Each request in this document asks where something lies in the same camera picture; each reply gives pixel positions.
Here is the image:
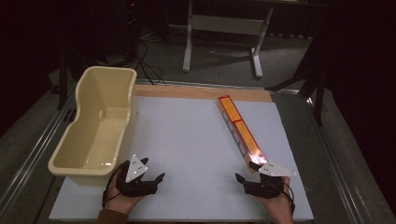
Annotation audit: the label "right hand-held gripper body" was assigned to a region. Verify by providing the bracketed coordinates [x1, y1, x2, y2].
[244, 160, 297, 199]

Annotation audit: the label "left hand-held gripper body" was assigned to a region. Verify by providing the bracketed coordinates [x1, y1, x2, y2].
[116, 154, 157, 198]

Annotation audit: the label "long orange red box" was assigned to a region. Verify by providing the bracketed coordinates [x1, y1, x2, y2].
[217, 94, 268, 175]

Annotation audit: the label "cream plastic bin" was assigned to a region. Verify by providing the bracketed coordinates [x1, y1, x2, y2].
[47, 65, 139, 187]

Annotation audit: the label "person's left hand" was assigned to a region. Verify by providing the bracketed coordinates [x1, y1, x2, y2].
[104, 174, 147, 215]

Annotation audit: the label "person's right hand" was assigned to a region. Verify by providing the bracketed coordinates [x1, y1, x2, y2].
[256, 176, 295, 224]

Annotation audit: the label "white table mat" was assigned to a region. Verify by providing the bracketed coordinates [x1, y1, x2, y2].
[49, 95, 315, 222]

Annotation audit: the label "dark stand legs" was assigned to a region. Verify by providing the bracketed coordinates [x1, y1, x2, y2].
[264, 46, 328, 126]

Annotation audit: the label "wooden board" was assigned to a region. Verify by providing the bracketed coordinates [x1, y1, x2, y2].
[135, 84, 274, 103]

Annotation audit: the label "grey metal stand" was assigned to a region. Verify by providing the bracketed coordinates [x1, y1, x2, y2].
[182, 0, 275, 79]

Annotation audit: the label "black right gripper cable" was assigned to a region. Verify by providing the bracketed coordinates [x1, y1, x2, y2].
[274, 181, 296, 216]

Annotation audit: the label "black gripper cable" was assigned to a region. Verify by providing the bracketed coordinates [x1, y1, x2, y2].
[274, 181, 296, 216]
[102, 161, 128, 210]

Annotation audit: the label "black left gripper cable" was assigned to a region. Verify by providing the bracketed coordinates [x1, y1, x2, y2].
[102, 161, 128, 210]

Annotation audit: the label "metal table rail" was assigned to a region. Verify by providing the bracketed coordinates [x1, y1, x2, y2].
[304, 96, 370, 224]
[0, 88, 78, 216]

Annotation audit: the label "black floor cables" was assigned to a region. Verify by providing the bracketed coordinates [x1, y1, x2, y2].
[122, 38, 167, 86]

